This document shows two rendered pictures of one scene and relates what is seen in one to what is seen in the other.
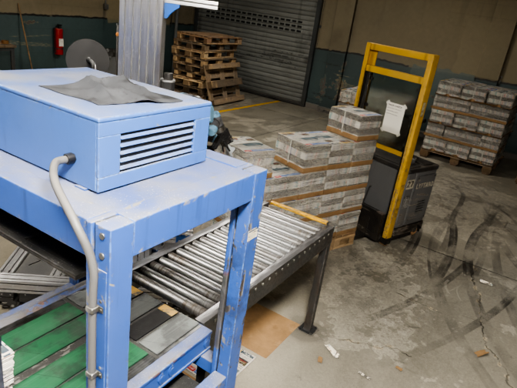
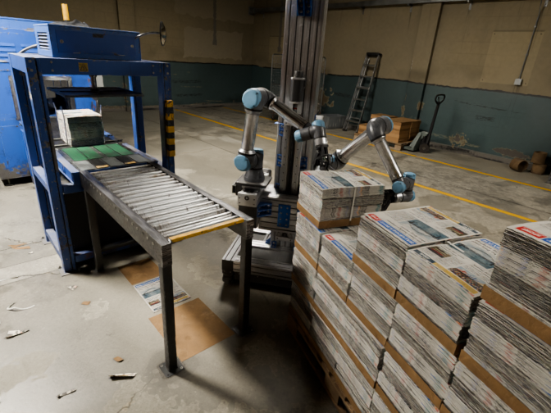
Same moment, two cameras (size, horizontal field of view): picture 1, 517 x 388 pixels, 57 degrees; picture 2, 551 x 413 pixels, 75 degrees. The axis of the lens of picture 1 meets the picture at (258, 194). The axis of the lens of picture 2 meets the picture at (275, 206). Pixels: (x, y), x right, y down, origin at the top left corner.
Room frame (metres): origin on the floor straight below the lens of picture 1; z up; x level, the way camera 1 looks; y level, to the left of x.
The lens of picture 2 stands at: (3.73, -1.76, 1.65)
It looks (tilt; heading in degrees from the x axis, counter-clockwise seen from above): 23 degrees down; 108
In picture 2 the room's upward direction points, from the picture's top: 4 degrees clockwise
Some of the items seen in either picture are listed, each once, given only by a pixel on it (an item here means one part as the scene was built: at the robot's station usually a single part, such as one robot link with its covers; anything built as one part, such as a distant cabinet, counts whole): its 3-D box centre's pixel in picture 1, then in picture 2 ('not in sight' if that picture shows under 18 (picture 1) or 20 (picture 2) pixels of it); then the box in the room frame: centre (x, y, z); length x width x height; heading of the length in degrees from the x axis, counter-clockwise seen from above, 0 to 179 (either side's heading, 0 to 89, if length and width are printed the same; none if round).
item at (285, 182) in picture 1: (280, 211); (371, 327); (3.80, -0.21, 0.42); 1.17 x 0.39 x 0.83; 131
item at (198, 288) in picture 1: (185, 282); (129, 175); (1.95, 0.28, 0.77); 0.47 x 0.05 x 0.05; 60
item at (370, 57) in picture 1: (354, 132); not in sight; (4.80, -0.87, 0.97); 0.09 x 0.09 x 1.75; 41
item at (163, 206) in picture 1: (91, 162); (91, 65); (1.47, 0.56, 1.50); 0.94 x 0.68 x 0.10; 60
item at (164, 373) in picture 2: (308, 328); (171, 366); (2.78, -0.48, 0.01); 0.14 x 0.13 x 0.01; 60
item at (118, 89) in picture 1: (113, 85); (70, 22); (1.41, 0.47, 1.78); 0.32 x 0.28 x 0.05; 60
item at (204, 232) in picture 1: (204, 239); (191, 192); (2.47, 0.27, 0.74); 1.34 x 0.05 x 0.12; 150
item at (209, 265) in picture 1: (211, 268); (139, 183); (2.12, 0.19, 0.77); 0.47 x 0.05 x 0.05; 60
